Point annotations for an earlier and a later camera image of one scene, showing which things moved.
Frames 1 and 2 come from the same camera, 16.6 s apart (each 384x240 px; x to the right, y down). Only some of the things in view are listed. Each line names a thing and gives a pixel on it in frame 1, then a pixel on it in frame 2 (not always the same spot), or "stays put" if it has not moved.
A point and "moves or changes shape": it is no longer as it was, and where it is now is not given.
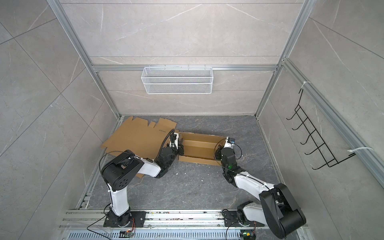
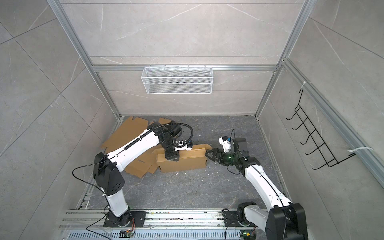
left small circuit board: x=125 y=234 stays put
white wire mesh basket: x=178 y=80 stays put
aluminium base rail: x=95 y=219 stays put
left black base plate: x=138 y=219 stays put
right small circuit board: x=247 y=235 stays put
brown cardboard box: x=200 y=148 moves or changes shape
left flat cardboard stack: x=144 y=141 stays put
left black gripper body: x=175 y=153 -> x=170 y=147
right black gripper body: x=219 y=154 -> x=229 y=158
